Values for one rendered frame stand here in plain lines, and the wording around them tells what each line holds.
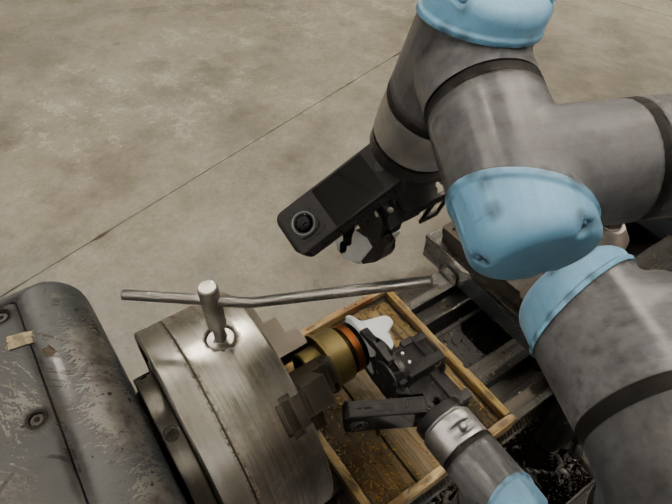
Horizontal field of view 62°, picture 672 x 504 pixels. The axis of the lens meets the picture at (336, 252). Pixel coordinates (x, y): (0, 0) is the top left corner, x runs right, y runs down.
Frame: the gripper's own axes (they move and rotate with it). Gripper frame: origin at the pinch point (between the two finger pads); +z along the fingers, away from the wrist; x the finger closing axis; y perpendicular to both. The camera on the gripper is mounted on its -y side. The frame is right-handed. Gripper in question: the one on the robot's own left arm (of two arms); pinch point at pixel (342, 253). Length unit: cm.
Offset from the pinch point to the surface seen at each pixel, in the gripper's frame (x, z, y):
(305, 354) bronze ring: -4.4, 21.1, -3.9
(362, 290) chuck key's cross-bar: -5.8, -4.4, -2.5
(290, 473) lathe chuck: -16.7, 11.6, -14.9
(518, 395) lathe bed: -27, 39, 31
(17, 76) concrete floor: 274, 245, -10
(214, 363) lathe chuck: -2.3, 8.2, -16.9
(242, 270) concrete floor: 64, 165, 31
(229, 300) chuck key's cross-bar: 1.6, 2.2, -13.2
